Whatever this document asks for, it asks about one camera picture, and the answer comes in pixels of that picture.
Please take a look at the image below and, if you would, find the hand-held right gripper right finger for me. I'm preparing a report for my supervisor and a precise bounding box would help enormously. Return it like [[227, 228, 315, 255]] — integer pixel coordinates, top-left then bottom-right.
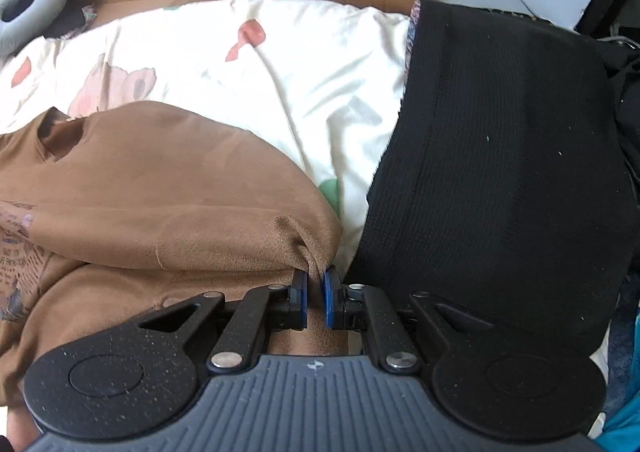
[[324, 266, 493, 375]]

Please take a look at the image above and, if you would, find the black knitted garment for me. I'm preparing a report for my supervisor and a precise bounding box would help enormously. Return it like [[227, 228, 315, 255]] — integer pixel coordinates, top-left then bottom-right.
[[345, 0, 633, 368]]

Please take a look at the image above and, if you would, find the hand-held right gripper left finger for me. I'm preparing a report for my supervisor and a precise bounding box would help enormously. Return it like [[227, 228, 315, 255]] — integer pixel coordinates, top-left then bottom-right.
[[139, 271, 308, 375]]

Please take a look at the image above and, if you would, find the cream printed blanket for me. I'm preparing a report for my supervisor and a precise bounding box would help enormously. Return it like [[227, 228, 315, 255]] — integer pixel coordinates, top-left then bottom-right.
[[0, 0, 413, 283]]

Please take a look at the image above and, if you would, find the black flat cloth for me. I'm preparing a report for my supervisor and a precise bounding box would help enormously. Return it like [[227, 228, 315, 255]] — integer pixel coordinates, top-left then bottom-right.
[[47, 6, 96, 40]]

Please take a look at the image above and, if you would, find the black clothes pile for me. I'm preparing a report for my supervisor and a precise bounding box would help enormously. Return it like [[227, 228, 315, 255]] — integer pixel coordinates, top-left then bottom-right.
[[575, 16, 640, 183]]

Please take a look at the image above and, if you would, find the teal printed garment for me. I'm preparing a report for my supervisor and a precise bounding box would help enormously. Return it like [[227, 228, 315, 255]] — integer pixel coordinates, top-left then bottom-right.
[[597, 402, 640, 452]]

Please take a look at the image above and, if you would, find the brown t-shirt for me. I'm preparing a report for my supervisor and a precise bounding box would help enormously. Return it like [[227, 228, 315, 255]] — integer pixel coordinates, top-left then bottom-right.
[[0, 100, 346, 408]]

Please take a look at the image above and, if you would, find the grey neck pillow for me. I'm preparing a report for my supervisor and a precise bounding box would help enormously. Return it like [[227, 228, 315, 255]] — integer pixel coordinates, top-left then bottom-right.
[[0, 0, 71, 57]]

